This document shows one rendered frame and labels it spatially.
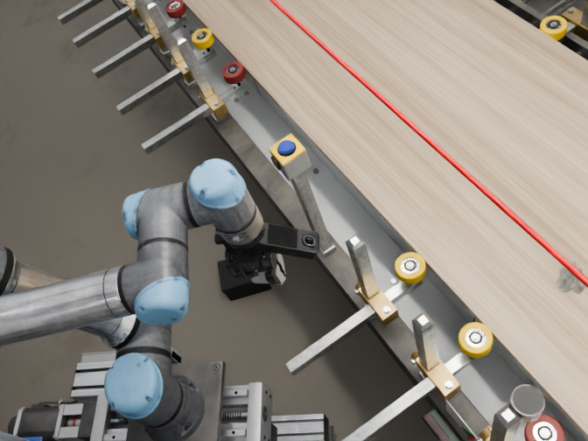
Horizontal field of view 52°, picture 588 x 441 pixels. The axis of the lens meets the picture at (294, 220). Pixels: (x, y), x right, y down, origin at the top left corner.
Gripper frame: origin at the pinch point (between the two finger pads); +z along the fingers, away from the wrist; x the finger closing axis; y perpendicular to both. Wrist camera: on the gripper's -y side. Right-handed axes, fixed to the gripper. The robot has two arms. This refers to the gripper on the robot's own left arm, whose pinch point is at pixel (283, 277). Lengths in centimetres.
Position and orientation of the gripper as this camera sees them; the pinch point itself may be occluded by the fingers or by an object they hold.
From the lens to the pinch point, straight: 117.8
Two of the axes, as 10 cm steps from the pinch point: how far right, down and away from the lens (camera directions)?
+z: 2.3, 5.1, 8.3
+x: -0.1, 8.5, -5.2
